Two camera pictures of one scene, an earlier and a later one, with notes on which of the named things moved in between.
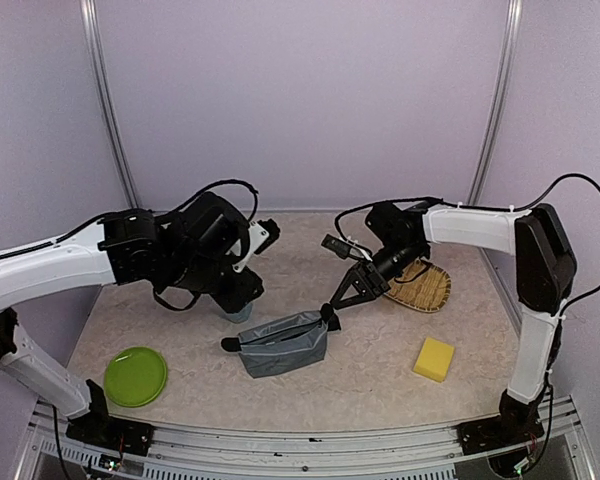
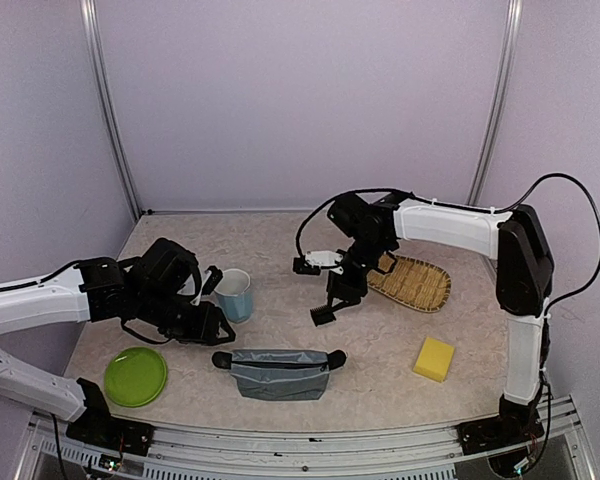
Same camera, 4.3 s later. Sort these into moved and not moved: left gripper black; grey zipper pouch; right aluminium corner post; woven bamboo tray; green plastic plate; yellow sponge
Moved: left gripper black; grey zipper pouch
Not moved: yellow sponge; right aluminium corner post; woven bamboo tray; green plastic plate
